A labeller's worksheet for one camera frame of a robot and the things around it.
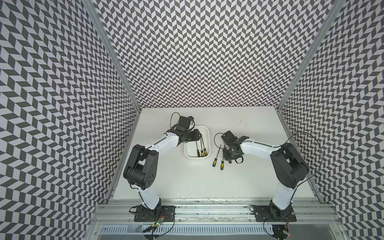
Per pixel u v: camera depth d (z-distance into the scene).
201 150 0.96
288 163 0.52
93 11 0.73
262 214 0.74
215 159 0.91
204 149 0.96
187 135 0.77
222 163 0.89
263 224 0.70
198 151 0.94
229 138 0.77
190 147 0.97
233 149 0.69
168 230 0.69
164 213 0.71
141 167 0.48
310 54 0.84
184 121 0.74
